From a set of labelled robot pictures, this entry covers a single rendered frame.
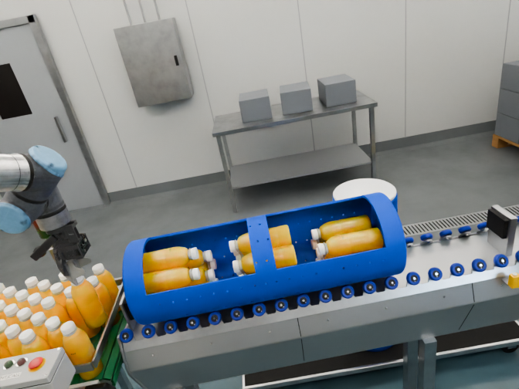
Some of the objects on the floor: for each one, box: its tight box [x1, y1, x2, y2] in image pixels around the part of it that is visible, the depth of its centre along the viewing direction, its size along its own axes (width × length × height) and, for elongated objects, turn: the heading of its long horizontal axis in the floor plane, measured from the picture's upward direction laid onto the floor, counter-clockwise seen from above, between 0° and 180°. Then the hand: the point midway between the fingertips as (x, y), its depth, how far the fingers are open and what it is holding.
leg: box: [403, 340, 419, 389], centre depth 165 cm, size 6×6×63 cm
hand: (76, 277), depth 119 cm, fingers closed on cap, 4 cm apart
